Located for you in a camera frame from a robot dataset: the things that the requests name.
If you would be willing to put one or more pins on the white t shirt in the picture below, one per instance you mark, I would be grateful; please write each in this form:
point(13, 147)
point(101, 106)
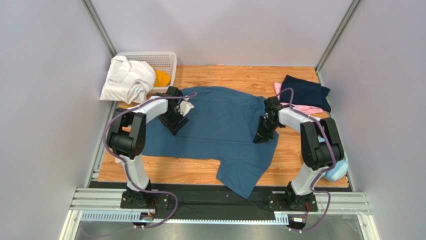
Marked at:
point(128, 81)

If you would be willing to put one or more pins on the light blue headphones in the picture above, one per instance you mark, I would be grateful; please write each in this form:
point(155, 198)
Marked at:
point(339, 171)

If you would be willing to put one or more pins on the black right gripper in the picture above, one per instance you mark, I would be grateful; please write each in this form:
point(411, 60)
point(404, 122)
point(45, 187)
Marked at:
point(266, 128)

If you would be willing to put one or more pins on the teal blue t shirt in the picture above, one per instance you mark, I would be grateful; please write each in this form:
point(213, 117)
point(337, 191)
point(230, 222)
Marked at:
point(221, 126)

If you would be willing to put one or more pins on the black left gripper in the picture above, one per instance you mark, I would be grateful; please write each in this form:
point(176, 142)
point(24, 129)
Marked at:
point(174, 127)

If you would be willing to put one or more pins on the pink folded t shirt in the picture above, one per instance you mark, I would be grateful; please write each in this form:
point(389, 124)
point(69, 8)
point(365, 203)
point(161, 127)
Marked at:
point(307, 95)

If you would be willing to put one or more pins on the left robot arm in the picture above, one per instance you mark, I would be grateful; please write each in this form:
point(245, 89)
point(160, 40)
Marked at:
point(125, 139)

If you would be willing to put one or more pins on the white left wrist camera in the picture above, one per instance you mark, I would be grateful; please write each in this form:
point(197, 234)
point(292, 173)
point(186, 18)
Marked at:
point(185, 107)

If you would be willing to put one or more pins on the white power adapter cube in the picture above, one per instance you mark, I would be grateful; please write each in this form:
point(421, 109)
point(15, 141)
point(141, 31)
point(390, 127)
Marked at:
point(118, 161)

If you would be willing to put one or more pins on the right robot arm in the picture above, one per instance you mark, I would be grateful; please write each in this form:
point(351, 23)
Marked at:
point(321, 149)

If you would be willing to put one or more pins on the orange t shirt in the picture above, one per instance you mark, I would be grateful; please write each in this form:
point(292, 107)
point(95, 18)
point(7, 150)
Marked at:
point(162, 79)

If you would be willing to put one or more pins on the white plastic laundry basket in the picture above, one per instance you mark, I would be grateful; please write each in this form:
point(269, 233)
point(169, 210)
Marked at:
point(164, 61)

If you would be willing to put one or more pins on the right aluminium frame post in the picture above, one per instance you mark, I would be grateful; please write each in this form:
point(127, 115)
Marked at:
point(345, 21)

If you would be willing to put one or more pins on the left aluminium frame post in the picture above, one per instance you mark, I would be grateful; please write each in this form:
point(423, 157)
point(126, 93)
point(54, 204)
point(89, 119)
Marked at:
point(102, 31)

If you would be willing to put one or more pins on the aluminium frame post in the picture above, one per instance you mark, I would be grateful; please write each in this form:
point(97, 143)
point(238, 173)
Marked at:
point(345, 21)
point(102, 31)

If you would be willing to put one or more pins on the navy folded t shirt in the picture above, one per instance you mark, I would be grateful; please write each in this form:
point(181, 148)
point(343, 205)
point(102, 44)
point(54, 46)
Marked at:
point(285, 95)

